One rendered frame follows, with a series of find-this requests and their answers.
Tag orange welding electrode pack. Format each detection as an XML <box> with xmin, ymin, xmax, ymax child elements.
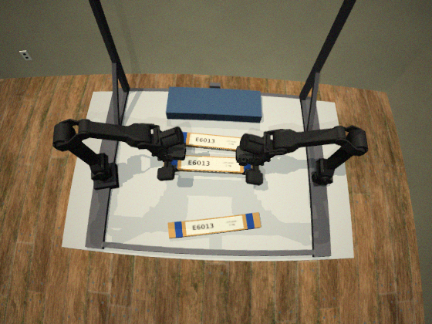
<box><xmin>171</xmin><ymin>155</ymin><xmax>252</xmax><ymax>174</ymax></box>

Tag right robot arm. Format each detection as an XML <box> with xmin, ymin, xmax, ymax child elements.
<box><xmin>52</xmin><ymin>119</ymin><xmax>186</xmax><ymax>184</ymax></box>

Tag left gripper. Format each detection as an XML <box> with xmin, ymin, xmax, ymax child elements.
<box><xmin>242</xmin><ymin>154</ymin><xmax>271</xmax><ymax>185</ymax></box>

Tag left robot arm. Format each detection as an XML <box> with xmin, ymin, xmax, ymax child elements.
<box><xmin>235</xmin><ymin>125</ymin><xmax>368</xmax><ymax>186</ymax></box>

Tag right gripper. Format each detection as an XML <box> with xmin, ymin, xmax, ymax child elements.
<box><xmin>151</xmin><ymin>148</ymin><xmax>179</xmax><ymax>181</ymax></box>

